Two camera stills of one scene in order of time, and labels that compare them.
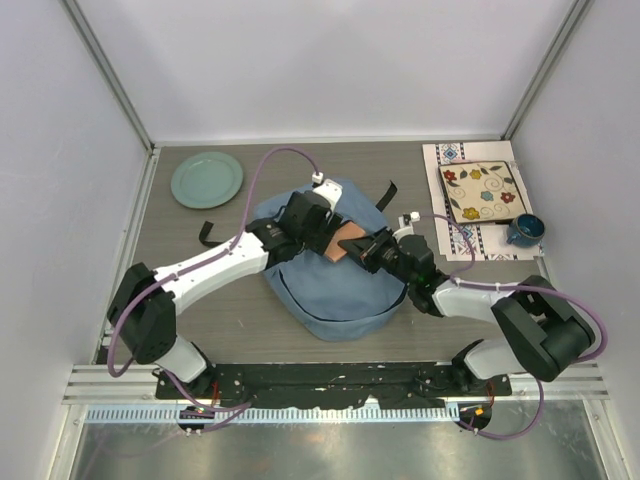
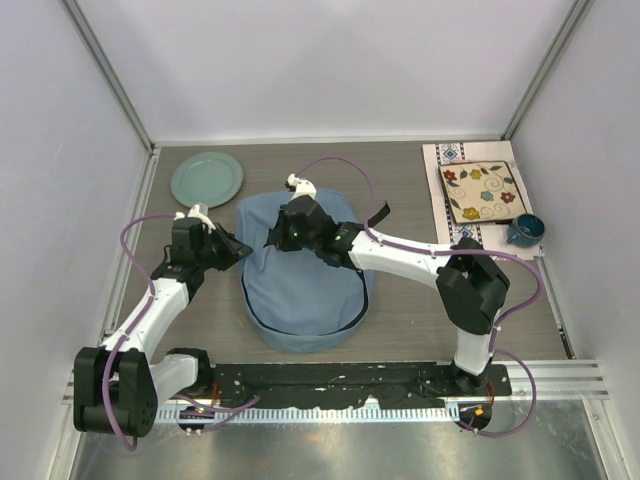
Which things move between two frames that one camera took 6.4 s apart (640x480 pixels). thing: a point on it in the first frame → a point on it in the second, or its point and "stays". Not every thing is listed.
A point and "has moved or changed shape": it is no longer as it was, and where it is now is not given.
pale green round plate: (206, 179) stays
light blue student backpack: (339, 300) has moved or changed shape
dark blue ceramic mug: (526, 230) stays
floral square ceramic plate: (480, 192) stays
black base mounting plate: (289, 385) stays
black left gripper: (326, 232) → (234, 250)
